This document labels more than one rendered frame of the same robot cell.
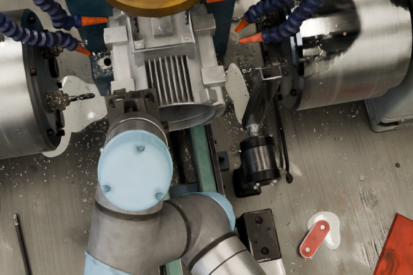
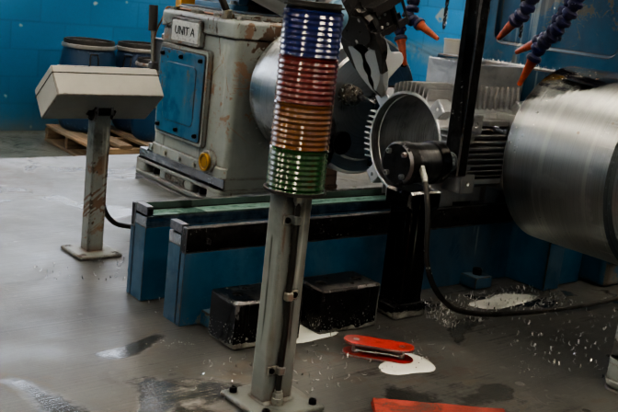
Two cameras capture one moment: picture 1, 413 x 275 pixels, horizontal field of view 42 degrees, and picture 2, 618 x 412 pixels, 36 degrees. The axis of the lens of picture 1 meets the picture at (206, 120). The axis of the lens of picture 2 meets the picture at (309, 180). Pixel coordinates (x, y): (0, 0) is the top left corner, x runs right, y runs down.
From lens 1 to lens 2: 1.48 m
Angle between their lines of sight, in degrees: 73
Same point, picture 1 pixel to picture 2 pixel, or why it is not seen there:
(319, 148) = (513, 350)
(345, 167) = (516, 371)
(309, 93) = (520, 123)
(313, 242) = (372, 342)
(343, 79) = (562, 117)
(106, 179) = not seen: outside the picture
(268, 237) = (341, 283)
